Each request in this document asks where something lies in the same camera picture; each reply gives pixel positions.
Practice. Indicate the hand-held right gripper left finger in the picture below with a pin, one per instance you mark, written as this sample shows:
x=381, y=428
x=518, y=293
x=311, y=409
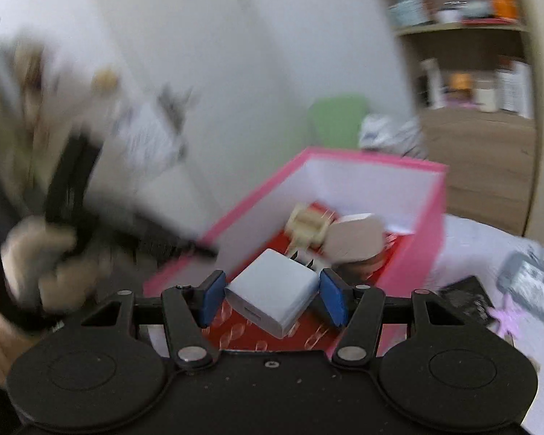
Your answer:
x=211, y=301

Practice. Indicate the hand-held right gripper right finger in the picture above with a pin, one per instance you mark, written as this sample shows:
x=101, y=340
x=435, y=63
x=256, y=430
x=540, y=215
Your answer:
x=333, y=299

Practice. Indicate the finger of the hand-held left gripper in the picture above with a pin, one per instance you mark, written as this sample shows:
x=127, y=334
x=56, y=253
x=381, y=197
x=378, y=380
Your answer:
x=177, y=244

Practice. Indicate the white charger plug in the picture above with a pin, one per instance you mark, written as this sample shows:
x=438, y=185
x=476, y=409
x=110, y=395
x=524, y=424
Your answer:
x=272, y=290

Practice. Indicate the pink-gold compact case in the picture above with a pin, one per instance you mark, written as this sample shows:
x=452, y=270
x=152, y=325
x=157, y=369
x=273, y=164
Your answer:
x=353, y=235

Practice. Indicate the pink cardboard box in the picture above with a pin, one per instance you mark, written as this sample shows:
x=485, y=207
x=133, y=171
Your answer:
x=428, y=244

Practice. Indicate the black battery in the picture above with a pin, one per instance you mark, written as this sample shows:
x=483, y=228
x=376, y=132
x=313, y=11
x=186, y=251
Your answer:
x=467, y=301

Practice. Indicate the person's left hand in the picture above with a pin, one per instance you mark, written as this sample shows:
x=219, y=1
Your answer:
x=41, y=263

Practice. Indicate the white printed tote bag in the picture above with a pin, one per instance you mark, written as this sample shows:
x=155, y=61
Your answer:
x=149, y=131

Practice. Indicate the white patterned table cloth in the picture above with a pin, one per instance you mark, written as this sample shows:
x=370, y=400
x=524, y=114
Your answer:
x=480, y=249

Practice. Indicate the white plastic bag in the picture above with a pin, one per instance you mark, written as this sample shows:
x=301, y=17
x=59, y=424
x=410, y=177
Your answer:
x=390, y=138

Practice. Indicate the purple star hair clip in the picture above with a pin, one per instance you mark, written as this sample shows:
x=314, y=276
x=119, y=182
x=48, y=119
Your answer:
x=507, y=317

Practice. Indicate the green chair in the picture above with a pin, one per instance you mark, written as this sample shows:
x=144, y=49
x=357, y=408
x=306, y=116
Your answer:
x=337, y=120

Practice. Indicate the wooden shelf unit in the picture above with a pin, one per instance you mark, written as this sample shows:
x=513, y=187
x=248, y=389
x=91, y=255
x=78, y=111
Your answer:
x=480, y=167

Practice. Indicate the grey labelled router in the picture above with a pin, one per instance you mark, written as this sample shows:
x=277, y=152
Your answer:
x=530, y=285

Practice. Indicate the white round jar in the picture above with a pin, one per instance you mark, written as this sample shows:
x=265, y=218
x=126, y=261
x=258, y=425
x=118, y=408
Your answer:
x=485, y=96

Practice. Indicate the tall white cylinder bottle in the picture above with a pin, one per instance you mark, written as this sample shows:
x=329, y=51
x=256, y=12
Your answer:
x=522, y=88

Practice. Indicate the teal labelled pump jar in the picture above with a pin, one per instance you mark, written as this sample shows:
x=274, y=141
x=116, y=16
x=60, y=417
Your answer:
x=408, y=7

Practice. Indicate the orange paper cup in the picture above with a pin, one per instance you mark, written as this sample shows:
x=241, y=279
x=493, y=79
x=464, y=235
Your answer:
x=498, y=2

